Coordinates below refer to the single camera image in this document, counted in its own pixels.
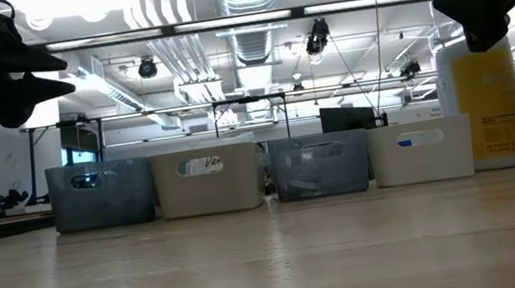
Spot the black hanging camera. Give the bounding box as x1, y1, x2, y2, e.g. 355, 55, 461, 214
301, 16, 335, 57

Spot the black metal rack frame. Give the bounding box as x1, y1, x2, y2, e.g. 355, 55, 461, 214
17, 89, 297, 207

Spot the black round ceiling camera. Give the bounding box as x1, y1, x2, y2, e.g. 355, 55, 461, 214
396, 58, 424, 81
135, 55, 160, 81

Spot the black computer monitor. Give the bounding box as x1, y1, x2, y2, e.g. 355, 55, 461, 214
318, 100, 378, 136

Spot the white yellow wipes canister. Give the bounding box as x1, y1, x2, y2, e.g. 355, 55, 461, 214
431, 34, 515, 177

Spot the white plastic bin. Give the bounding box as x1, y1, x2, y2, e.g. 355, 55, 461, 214
364, 112, 479, 191

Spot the light translucent plastic bin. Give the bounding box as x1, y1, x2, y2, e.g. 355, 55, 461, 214
148, 139, 268, 224

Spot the dark grey plastic bin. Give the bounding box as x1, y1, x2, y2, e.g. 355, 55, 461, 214
44, 153, 159, 237
266, 127, 376, 205

